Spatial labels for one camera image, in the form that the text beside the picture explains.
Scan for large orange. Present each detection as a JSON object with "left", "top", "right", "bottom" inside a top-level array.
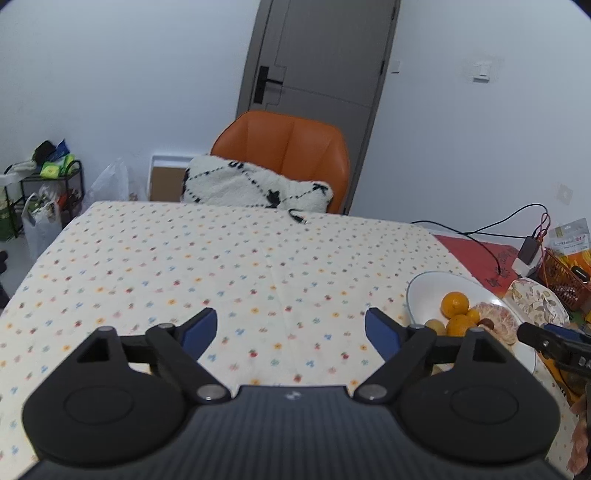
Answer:
[{"left": 445, "top": 314, "right": 477, "bottom": 337}]

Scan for floral patterned plate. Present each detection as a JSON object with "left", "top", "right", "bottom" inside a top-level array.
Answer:
[{"left": 507, "top": 277, "right": 571, "bottom": 328}]

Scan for white shopping bag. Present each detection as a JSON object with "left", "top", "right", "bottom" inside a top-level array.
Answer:
[{"left": 21, "top": 191, "right": 63, "bottom": 261}]

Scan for black and white power adapter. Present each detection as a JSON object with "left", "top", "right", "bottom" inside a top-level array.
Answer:
[{"left": 512, "top": 236, "right": 542, "bottom": 278}]

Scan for small orange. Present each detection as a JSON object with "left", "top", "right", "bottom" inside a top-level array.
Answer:
[{"left": 441, "top": 292, "right": 470, "bottom": 319}]

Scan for long black cable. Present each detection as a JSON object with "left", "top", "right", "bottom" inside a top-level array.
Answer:
[{"left": 411, "top": 203, "right": 548, "bottom": 274}]

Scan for brown wicker basket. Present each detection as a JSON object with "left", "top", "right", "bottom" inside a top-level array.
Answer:
[{"left": 542, "top": 247, "right": 591, "bottom": 310}]

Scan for black door handle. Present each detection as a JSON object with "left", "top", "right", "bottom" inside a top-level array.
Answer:
[{"left": 254, "top": 66, "right": 284, "bottom": 104}]

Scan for person's right hand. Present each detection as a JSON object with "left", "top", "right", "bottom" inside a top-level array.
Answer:
[{"left": 569, "top": 392, "right": 591, "bottom": 476}]

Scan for yellow packet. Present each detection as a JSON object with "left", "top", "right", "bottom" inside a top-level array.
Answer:
[{"left": 549, "top": 219, "right": 591, "bottom": 252}]

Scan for green packets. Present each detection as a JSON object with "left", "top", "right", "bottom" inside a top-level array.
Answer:
[{"left": 39, "top": 154, "right": 77, "bottom": 179}]

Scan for grey door with black handle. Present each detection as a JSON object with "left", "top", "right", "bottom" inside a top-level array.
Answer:
[{"left": 235, "top": 0, "right": 402, "bottom": 215}]

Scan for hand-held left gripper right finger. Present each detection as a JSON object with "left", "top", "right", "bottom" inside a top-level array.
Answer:
[{"left": 353, "top": 307, "right": 514, "bottom": 402}]

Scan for white black patterned cushion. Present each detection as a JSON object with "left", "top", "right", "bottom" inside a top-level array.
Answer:
[{"left": 180, "top": 154, "right": 335, "bottom": 214}]

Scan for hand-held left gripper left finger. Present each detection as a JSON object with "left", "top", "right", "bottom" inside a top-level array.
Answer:
[{"left": 74, "top": 307, "right": 232, "bottom": 402}]

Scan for green crate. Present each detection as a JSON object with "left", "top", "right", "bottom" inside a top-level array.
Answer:
[{"left": 0, "top": 189, "right": 21, "bottom": 241}]

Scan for large white wall switch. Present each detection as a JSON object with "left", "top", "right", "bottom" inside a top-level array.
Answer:
[{"left": 471, "top": 58, "right": 494, "bottom": 84}]

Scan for red cables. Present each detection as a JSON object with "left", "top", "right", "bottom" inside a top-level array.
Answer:
[{"left": 531, "top": 211, "right": 553, "bottom": 241}]

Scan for white plate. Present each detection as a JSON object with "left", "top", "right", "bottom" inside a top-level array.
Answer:
[{"left": 405, "top": 271, "right": 539, "bottom": 377}]

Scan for orange chair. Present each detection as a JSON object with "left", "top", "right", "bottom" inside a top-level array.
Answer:
[{"left": 210, "top": 111, "right": 351, "bottom": 215}]

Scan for framed cork board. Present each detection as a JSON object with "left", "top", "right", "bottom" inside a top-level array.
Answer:
[{"left": 148, "top": 154, "right": 204, "bottom": 202}]

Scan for clear plastic bag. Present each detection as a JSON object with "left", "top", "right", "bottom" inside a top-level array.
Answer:
[{"left": 90, "top": 159, "right": 130, "bottom": 201}]

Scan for printed tablecloth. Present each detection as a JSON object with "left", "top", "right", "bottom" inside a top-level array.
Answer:
[{"left": 0, "top": 200, "right": 578, "bottom": 480}]

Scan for red cloth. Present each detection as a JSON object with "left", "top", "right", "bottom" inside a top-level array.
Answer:
[{"left": 434, "top": 233, "right": 527, "bottom": 289}]

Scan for black metal rack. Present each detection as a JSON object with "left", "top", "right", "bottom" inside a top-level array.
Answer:
[{"left": 0, "top": 159, "right": 85, "bottom": 241}]

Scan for peeled citrus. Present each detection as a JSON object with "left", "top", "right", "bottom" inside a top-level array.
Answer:
[{"left": 471, "top": 301, "right": 519, "bottom": 346}]

